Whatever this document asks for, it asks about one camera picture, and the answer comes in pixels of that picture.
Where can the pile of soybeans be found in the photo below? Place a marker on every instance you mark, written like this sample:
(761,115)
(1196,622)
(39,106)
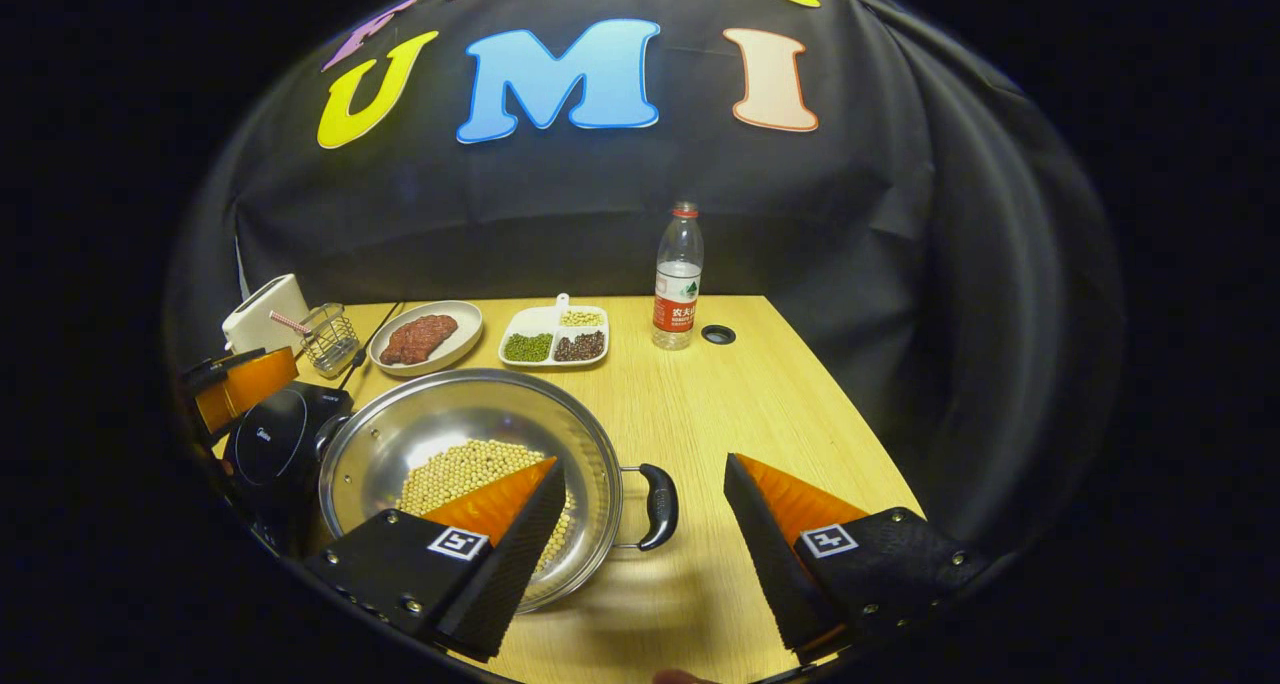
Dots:
(460,474)

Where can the clear plastic water bottle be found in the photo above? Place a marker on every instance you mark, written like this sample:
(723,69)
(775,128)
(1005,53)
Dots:
(678,284)

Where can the round beige plate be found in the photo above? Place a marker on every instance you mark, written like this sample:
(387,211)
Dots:
(465,329)

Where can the stainless steel pot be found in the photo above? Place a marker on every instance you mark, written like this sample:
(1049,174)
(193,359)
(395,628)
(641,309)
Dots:
(450,414)

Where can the white divided dish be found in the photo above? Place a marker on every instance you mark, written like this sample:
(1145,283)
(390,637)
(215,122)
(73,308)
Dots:
(530,319)

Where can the green mung beans pile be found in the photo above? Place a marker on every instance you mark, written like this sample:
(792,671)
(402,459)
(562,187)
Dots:
(527,347)

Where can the dark red beans pile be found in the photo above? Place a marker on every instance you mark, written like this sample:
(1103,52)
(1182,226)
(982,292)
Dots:
(580,346)

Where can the pink striped straw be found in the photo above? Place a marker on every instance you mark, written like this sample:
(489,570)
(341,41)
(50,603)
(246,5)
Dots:
(290,322)

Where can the raw red meat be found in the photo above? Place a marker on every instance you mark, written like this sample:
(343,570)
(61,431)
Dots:
(415,339)

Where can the black induction cooktop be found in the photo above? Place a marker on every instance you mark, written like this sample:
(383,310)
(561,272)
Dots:
(270,454)

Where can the white toaster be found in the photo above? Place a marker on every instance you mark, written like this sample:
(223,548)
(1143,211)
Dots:
(260,314)

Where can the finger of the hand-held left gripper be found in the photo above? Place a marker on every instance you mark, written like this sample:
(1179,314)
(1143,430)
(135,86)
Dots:
(250,384)

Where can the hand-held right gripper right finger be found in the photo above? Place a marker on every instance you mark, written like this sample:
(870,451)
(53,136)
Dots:
(775,564)

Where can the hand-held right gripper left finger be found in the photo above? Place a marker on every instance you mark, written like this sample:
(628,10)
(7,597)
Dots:
(510,564)

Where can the small yellow beans pile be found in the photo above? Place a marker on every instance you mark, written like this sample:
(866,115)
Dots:
(582,318)

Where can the black backdrop cloth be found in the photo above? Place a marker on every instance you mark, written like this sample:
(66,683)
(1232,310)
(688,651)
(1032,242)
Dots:
(600,214)

